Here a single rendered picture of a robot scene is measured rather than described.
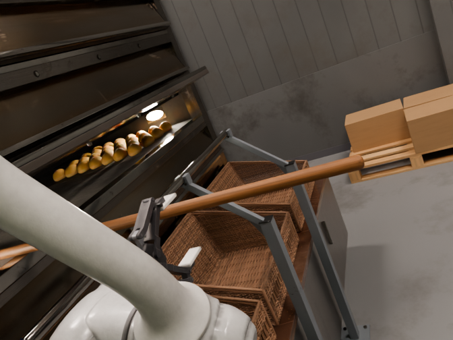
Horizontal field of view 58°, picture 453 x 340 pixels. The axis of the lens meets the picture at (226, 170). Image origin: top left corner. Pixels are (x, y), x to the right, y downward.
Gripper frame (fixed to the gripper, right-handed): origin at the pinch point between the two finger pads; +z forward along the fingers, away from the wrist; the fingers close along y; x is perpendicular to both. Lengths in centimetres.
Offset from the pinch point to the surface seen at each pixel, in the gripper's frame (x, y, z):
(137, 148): -71, -4, 101
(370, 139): 20, 93, 310
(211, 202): 5.4, -0.9, 6.9
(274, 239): 3, 30, 41
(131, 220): -17.2, -1.4, 6.8
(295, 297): 2, 53, 41
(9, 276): -57, 2, -1
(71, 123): -51, -28, 43
